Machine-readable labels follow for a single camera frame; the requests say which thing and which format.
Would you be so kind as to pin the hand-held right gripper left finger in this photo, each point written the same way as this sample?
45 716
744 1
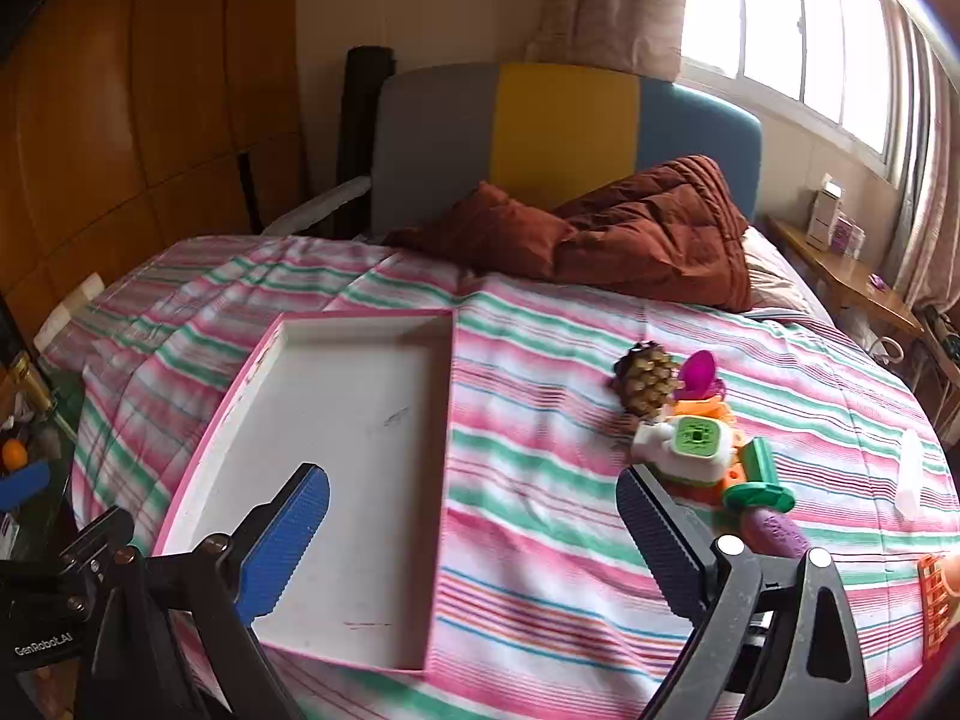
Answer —
289 540

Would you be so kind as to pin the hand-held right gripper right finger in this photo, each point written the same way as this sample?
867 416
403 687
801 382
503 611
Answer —
660 540

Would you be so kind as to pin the orange linking cube block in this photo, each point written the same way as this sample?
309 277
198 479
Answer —
733 476

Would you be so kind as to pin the white green toy camera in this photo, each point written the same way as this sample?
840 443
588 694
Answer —
694 439

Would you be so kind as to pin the purple patterned egg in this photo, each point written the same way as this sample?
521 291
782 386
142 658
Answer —
772 532

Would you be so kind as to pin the green plastic spool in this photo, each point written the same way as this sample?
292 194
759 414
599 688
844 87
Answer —
759 465

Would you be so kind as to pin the pink-rimmed white cardboard box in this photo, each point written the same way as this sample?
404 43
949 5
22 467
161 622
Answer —
352 427

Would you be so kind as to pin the yellow-orange plastic scoop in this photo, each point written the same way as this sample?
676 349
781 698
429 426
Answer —
705 409

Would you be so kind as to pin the brown spiky ball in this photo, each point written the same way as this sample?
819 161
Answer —
649 382

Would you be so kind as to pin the magenta plastic cup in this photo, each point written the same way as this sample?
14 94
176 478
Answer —
697 371

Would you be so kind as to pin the blue plastic object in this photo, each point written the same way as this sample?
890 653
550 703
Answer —
22 484

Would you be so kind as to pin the striped pink green bedsheet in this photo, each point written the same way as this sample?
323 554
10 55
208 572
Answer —
540 427

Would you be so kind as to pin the small orange ball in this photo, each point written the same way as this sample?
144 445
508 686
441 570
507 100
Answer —
11 454

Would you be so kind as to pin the translucent white tube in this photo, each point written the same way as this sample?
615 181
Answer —
909 472

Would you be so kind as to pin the orange plastic grid toy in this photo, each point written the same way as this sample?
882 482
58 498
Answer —
934 600

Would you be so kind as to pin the beige pillow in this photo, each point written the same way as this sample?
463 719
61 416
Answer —
772 277

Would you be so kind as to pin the cream plastic toy piece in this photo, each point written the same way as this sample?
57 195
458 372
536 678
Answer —
952 577

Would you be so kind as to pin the brown quilted duvet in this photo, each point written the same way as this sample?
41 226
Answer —
637 240

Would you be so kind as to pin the wooden bedside table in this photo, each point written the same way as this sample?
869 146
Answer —
847 277

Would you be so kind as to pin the small purple trinket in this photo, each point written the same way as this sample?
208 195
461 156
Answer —
876 283

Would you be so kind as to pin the small purple box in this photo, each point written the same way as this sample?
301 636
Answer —
850 236

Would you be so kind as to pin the white carton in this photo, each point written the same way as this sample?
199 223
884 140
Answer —
823 214

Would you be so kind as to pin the black rolled mat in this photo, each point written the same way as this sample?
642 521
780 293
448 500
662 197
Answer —
360 127

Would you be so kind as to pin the grey yellow blue headboard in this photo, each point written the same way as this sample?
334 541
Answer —
562 127

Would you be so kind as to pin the beige patterned curtain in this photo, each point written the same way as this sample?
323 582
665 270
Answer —
937 202
615 0

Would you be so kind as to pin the wooden wardrobe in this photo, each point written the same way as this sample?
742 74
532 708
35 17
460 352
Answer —
150 90

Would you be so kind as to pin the bright window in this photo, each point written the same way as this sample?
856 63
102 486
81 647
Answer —
772 15

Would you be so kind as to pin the white bed side rail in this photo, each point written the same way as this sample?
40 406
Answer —
322 202

